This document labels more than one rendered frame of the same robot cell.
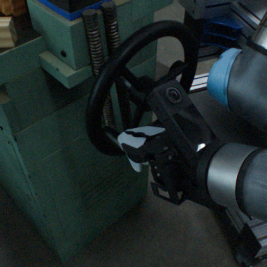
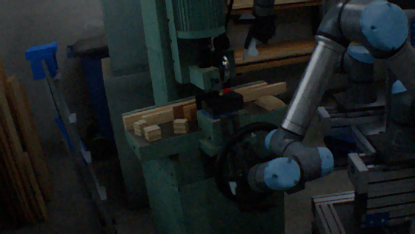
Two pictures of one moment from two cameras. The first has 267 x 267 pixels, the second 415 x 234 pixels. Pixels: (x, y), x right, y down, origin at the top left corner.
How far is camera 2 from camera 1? 0.84 m
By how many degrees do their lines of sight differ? 32
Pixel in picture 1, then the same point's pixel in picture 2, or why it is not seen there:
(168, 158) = (239, 175)
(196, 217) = not seen: outside the picture
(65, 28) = (210, 124)
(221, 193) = (250, 180)
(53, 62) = (204, 143)
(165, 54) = (335, 180)
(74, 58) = (214, 139)
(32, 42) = (196, 132)
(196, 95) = (343, 207)
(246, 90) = (275, 144)
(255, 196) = (257, 175)
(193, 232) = not seen: outside the picture
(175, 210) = not seen: outside the picture
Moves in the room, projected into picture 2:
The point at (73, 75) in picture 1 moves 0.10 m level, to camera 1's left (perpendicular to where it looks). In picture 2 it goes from (213, 149) to (184, 147)
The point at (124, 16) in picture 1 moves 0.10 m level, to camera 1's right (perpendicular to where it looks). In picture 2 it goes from (244, 121) to (274, 121)
